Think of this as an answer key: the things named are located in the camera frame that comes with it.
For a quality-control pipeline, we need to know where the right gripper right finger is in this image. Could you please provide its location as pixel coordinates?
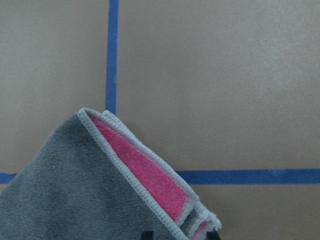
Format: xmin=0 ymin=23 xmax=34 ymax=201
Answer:
xmin=205 ymin=231 xmax=221 ymax=240

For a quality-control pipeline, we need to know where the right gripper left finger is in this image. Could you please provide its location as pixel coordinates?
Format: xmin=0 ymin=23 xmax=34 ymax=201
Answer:
xmin=140 ymin=231 xmax=154 ymax=240

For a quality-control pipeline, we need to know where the pink and grey towel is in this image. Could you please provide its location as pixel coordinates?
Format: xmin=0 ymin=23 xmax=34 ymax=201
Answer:
xmin=0 ymin=108 xmax=222 ymax=240

